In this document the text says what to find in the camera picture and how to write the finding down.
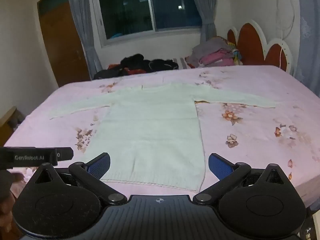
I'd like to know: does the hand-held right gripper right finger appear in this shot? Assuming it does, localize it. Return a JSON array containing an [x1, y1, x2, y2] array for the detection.
[[193, 153, 290, 205]]

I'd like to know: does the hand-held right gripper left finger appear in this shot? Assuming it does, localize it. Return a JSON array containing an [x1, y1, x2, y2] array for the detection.
[[27, 152, 127, 207]]

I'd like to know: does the white knitted sweater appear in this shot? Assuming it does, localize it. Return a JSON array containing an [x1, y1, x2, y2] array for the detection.
[[49, 83, 276, 192]]

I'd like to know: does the pile of black clothes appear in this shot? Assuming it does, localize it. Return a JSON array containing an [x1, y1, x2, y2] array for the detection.
[[93, 53, 179, 80]]

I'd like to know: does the pile of folded clothes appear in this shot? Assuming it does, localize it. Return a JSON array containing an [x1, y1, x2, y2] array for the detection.
[[186, 36, 243, 68]]

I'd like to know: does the wooden bedside cabinet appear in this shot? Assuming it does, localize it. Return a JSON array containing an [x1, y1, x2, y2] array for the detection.
[[0, 106, 18, 143]]

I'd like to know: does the pink floral bed sheet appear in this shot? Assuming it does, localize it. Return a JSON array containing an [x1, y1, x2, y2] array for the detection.
[[4, 65, 320, 207]]

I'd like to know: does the red cloth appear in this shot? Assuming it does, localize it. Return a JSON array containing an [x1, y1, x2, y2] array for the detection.
[[107, 64, 147, 76]]

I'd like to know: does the striped cloth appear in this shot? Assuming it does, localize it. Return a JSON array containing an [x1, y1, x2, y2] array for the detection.
[[172, 57, 196, 69]]

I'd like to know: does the brown wooden door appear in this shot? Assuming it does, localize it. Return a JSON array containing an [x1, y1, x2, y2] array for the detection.
[[37, 0, 91, 88]]

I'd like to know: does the red and white headboard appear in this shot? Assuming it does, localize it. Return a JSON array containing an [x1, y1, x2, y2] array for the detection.
[[227, 19, 293, 75]]

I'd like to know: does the grey-blue curtain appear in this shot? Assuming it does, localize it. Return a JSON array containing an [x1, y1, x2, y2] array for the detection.
[[66, 0, 103, 73], [187, 0, 217, 42]]

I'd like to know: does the light blue hanging cloth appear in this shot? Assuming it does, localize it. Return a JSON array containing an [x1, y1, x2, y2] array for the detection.
[[296, 0, 320, 90]]

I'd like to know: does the sliding glass window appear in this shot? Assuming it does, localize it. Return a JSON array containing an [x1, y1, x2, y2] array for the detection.
[[92, 0, 203, 47]]

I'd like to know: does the white charger cable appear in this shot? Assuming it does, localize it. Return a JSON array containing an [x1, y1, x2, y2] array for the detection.
[[274, 0, 297, 72]]

